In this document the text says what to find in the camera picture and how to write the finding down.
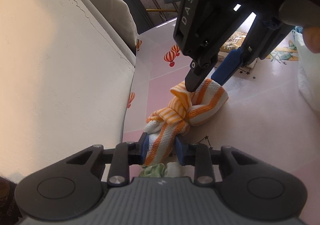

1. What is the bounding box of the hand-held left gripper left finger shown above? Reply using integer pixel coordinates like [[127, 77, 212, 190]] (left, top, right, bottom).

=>
[[65, 132, 150, 188]]

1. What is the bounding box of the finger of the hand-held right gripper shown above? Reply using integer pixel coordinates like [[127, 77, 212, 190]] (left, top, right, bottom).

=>
[[211, 14, 288, 88], [184, 55, 218, 93]]

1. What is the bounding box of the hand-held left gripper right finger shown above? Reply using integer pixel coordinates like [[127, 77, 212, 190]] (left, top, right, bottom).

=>
[[174, 137, 260, 187]]

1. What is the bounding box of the orange striped towel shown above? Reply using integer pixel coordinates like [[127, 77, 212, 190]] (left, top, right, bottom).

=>
[[144, 78, 228, 167]]

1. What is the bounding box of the person's right hand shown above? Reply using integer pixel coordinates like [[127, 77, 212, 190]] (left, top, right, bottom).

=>
[[302, 26, 320, 54]]

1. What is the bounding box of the white plastic bottle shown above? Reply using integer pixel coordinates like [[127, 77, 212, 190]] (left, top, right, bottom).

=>
[[166, 162, 184, 178]]

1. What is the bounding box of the green scrunchie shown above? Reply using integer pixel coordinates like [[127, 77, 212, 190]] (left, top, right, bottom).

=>
[[139, 164, 170, 178]]

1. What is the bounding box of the gold tissue pack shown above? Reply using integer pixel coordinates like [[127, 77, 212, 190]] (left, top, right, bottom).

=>
[[217, 31, 258, 68]]

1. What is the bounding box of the white plastic bag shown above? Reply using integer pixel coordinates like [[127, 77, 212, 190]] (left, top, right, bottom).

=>
[[291, 25, 320, 125]]

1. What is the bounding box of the dark printed bag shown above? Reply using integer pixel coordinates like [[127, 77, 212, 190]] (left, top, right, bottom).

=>
[[0, 177, 18, 225]]

